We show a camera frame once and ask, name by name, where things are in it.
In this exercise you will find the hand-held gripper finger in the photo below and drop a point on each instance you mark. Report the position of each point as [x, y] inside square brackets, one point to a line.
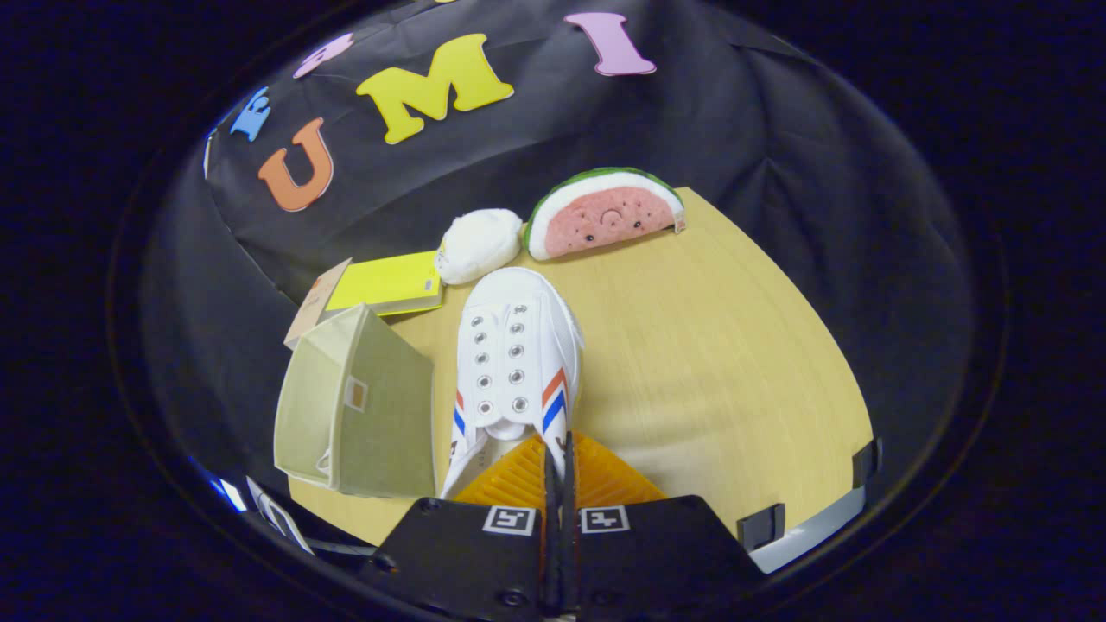
[568, 561]
[550, 561]

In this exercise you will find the pale green fabric storage box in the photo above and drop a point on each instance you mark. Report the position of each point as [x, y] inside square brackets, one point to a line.
[380, 432]

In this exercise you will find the white striped canvas shoe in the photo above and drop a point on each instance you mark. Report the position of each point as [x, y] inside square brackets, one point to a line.
[518, 320]

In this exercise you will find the black table clamp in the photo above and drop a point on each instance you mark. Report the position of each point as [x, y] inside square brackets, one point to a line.
[760, 525]
[867, 462]

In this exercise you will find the white device with dark grille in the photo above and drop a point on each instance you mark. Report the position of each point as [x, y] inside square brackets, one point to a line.
[276, 514]

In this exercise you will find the yellow book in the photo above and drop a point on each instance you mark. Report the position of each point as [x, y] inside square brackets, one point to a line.
[389, 281]

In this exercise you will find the white plush toy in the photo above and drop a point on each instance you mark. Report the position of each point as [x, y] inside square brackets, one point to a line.
[479, 242]

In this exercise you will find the watermelon slice plush toy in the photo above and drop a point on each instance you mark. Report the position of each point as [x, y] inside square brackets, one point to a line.
[605, 216]

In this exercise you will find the beige book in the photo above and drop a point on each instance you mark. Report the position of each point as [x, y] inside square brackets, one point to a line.
[315, 302]

